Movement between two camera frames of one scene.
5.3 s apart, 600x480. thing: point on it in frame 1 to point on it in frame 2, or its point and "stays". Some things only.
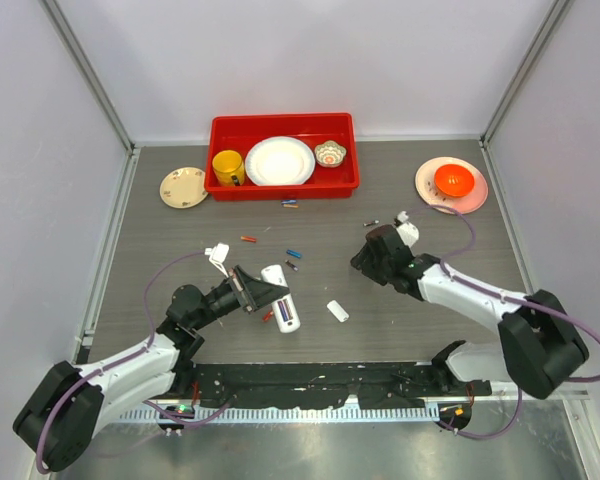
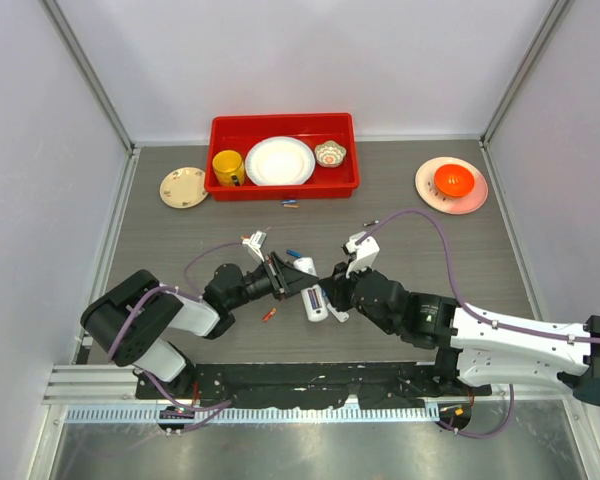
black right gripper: (363, 261) to (337, 285)
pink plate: (467, 203) stays
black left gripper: (254, 293) to (285, 279)
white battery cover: (338, 311) stays
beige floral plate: (183, 187) stays
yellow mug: (229, 167) stays
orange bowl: (454, 180) stays
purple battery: (283, 310) to (313, 299)
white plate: (280, 161) stays
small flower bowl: (329, 154) stays
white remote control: (285, 313) to (314, 300)
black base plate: (312, 387) stays
